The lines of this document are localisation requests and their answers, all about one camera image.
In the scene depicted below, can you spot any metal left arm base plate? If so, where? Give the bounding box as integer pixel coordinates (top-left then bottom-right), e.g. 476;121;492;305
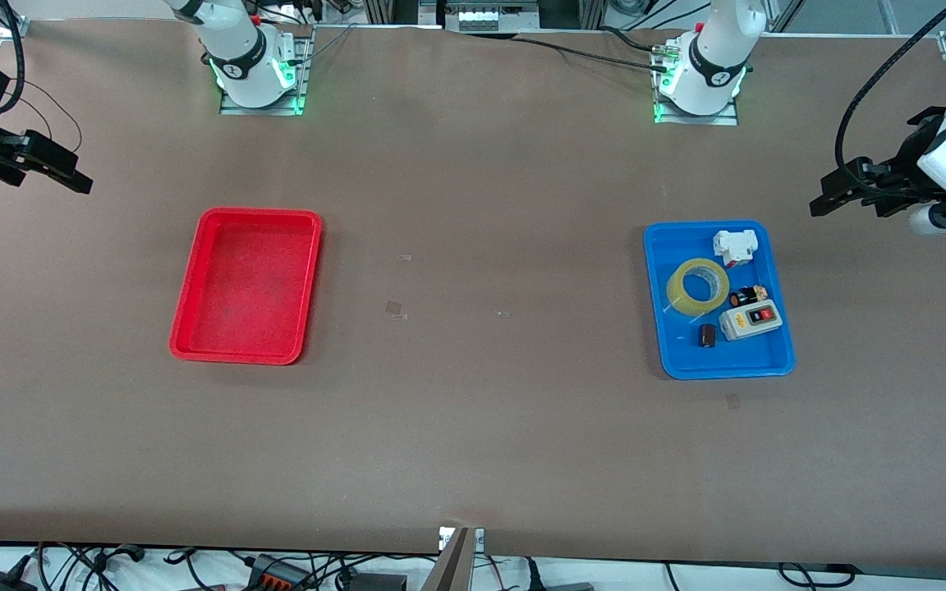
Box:
652;37;741;126

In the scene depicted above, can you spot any thin black right arm wire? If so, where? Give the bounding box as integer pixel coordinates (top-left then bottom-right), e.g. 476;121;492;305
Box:
0;78;84;157

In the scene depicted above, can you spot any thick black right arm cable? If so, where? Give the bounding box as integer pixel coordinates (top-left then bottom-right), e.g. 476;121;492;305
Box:
0;0;27;116

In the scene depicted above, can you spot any short black table cable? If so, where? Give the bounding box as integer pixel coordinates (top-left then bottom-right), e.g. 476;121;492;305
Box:
600;25;659;54

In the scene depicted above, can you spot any blue plastic tray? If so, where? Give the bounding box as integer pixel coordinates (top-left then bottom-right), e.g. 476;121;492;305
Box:
643;219;796;381

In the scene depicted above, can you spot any white circuit breaker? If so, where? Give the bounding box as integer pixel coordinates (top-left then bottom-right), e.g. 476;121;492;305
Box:
712;229;760;268

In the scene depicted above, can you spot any orange black power strip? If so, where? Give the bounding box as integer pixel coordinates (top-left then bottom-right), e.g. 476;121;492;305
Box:
245;556;311;589

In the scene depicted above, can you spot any black looped floor cable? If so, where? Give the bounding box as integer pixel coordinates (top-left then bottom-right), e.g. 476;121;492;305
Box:
777;562;860;588

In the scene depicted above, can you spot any grey on-off switch box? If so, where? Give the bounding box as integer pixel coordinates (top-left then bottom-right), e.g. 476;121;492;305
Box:
719;300;784;341

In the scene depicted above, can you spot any red plastic tray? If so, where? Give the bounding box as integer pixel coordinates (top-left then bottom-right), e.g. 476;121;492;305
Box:
168;207;324;366

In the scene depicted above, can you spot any thin grey table cable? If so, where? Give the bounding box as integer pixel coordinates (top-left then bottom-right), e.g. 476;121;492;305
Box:
296;23;359;66

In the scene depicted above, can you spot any metal table edge bracket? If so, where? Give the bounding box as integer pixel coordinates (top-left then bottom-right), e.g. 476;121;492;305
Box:
438;525;486;552

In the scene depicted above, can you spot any grey metal beam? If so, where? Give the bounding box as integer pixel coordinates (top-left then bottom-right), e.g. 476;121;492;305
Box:
420;528;475;591

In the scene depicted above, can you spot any aluminium frame with power strip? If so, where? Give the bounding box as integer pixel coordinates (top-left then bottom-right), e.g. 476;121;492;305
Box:
362;0;605;34

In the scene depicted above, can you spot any long black table cable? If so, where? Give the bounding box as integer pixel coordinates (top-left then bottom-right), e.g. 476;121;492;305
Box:
512;36;673;73

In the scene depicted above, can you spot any yellow clear tape roll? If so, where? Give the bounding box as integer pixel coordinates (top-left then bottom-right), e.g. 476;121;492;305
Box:
666;258;731;318

